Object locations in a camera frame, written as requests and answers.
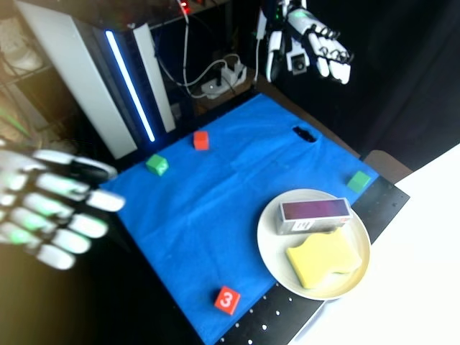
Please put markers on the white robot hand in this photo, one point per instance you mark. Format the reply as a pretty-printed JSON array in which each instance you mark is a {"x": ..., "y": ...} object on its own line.
[
  {"x": 46, "y": 205},
  {"x": 300, "y": 19}
]

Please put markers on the maroon and grey cardboard box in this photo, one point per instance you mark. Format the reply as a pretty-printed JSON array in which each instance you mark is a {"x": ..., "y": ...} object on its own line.
[{"x": 312, "y": 210}]

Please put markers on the yellow and green sponge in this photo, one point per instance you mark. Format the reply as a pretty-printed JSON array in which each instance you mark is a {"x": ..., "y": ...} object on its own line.
[{"x": 323, "y": 257}]

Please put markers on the round white plate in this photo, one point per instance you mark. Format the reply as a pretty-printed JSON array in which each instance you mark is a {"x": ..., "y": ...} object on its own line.
[{"x": 273, "y": 244}]

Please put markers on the white power strip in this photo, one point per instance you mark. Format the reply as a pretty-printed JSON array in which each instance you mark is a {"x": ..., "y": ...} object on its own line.
[{"x": 230, "y": 73}]

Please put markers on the plain green block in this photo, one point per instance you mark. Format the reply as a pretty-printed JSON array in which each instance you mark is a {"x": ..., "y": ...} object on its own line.
[{"x": 157, "y": 164}]

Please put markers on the white tower with blue light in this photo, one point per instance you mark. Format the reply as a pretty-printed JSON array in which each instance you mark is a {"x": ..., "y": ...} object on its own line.
[{"x": 90, "y": 82}]

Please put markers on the plain red block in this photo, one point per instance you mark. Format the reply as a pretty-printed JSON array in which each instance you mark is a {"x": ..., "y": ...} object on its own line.
[{"x": 201, "y": 141}]

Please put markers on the blue cloth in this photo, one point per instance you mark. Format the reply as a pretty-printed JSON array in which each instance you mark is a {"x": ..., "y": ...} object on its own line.
[{"x": 215, "y": 201}]

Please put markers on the green block with print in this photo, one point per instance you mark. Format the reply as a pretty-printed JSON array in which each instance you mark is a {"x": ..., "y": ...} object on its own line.
[{"x": 358, "y": 180}]

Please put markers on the black perforated board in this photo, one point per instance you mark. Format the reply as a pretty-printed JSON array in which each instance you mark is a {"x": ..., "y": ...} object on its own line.
[{"x": 388, "y": 201}]

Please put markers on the red block with number three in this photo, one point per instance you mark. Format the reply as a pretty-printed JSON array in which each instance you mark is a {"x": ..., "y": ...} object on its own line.
[{"x": 227, "y": 300}]

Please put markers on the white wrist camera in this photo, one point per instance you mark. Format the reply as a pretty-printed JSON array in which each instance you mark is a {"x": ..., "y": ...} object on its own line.
[{"x": 298, "y": 64}]

